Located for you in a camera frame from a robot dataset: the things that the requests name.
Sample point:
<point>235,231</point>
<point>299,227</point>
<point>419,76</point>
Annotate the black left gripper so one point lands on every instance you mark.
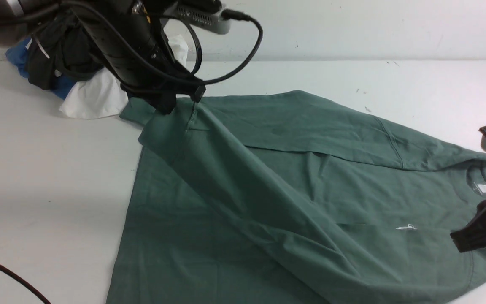
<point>127,48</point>

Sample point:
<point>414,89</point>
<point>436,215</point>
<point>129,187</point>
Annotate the green long-sleeved shirt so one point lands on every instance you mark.
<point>294,199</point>

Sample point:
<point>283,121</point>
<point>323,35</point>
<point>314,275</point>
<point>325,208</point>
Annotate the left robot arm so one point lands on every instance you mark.
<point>20,19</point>

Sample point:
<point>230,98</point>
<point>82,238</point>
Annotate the white crumpled garment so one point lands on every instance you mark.
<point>99,97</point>

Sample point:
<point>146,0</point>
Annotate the dark green crumpled garment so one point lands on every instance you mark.
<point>61,49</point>

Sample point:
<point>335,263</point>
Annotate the blue crumpled garment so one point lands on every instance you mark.
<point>18,55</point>

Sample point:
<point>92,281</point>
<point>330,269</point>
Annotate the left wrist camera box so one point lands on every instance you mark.
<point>205,14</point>

